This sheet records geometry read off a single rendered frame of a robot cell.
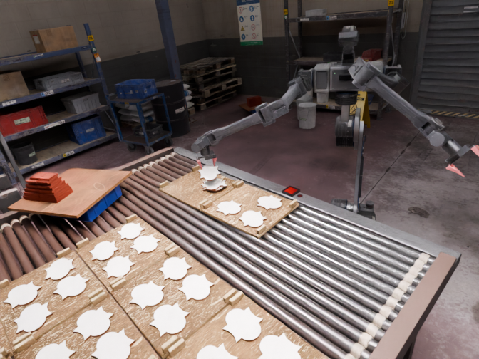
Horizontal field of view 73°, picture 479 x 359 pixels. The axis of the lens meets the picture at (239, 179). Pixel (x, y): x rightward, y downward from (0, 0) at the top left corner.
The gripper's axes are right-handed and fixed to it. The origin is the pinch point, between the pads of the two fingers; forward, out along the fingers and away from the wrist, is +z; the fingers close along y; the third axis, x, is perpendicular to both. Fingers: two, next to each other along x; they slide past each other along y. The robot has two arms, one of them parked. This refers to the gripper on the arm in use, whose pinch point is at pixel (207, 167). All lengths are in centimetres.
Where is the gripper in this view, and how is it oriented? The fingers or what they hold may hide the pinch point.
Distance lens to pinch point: 200.9
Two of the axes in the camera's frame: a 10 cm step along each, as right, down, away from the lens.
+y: 9.6, -2.1, 1.5
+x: -2.4, -4.5, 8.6
